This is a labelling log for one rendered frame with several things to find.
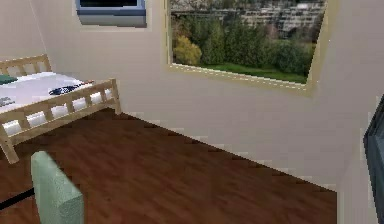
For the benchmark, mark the dark grey framed panel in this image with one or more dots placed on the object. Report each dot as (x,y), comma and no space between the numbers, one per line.
(376,156)

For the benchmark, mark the pale wooden bed white mattress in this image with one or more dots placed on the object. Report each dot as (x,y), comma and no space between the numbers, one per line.
(50,108)

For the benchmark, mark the grey patterned flat item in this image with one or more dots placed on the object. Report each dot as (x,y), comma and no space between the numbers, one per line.
(6,101)

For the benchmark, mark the dark green pillow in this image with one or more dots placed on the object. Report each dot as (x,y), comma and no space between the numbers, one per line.
(6,79)

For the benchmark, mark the dark blue patterned cloth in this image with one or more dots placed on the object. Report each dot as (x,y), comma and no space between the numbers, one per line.
(65,89)

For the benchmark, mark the window with cream frame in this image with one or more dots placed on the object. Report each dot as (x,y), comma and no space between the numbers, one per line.
(246,40)

